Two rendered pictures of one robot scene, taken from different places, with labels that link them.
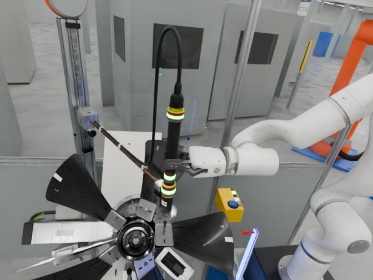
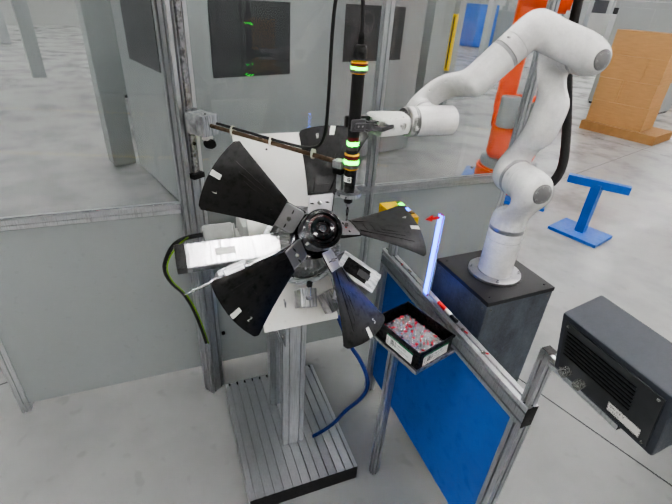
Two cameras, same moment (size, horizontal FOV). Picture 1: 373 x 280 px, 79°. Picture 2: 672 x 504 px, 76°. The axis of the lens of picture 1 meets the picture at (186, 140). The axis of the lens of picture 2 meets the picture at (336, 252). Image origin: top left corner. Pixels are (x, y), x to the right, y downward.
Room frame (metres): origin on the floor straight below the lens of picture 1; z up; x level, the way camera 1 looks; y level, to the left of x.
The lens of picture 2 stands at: (-0.62, 0.31, 1.80)
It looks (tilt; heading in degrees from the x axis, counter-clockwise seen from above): 31 degrees down; 348
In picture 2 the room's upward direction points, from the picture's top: 4 degrees clockwise
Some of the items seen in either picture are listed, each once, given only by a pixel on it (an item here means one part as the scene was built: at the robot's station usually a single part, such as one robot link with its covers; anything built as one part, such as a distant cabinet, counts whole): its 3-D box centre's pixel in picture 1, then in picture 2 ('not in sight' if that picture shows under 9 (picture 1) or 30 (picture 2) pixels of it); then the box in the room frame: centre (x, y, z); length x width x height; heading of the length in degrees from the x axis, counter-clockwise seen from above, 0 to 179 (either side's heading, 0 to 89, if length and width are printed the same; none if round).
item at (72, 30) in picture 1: (81, 95); (188, 93); (1.01, 0.52, 1.48); 0.05 x 0.03 x 0.62; 136
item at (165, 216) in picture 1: (165, 199); (346, 178); (0.54, 0.04, 1.34); 0.09 x 0.07 x 0.10; 46
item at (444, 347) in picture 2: not in sight; (412, 333); (0.41, -0.19, 0.84); 0.22 x 0.17 x 0.07; 27
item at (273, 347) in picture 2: not in sight; (277, 321); (0.84, 0.23, 0.57); 0.09 x 0.04 x 1.15; 101
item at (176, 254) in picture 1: (172, 260); (351, 274); (0.58, -0.01, 0.98); 0.20 x 0.16 x 0.20; 11
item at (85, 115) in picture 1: (87, 118); (201, 123); (0.97, 0.48, 1.39); 0.10 x 0.07 x 0.08; 46
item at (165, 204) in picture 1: (171, 161); (354, 125); (0.54, 0.04, 1.50); 0.04 x 0.04 x 0.46
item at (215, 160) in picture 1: (207, 160); (389, 122); (0.56, -0.07, 1.51); 0.11 x 0.10 x 0.07; 101
